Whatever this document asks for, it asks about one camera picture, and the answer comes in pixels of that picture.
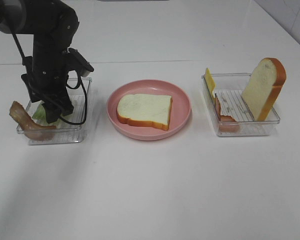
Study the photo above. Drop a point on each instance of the clear right plastic tray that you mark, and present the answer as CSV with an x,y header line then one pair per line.
x,y
229,87

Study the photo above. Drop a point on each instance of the clear left plastic tray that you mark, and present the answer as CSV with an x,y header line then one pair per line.
x,y
71,132

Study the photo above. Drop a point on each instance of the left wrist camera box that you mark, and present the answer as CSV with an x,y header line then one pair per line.
x,y
80,62

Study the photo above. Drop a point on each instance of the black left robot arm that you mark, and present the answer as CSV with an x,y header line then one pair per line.
x,y
43,31

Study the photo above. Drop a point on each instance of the clear plastic tray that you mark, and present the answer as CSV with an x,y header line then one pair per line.
x,y
229,87
71,132

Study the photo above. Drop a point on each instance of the bacon strip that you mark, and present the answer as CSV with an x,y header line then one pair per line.
x,y
227,124
33,130

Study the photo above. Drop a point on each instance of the yellow cheese slice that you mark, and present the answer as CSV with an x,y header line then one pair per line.
x,y
210,82

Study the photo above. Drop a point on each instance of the bread slice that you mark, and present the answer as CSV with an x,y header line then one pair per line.
x,y
263,88
145,110

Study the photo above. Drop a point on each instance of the green lettuce leaf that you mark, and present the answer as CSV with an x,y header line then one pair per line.
x,y
39,116

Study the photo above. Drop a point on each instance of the pink round plate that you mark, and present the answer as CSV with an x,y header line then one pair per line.
x,y
180,113

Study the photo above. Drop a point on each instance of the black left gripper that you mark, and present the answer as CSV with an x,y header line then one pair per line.
x,y
47,75

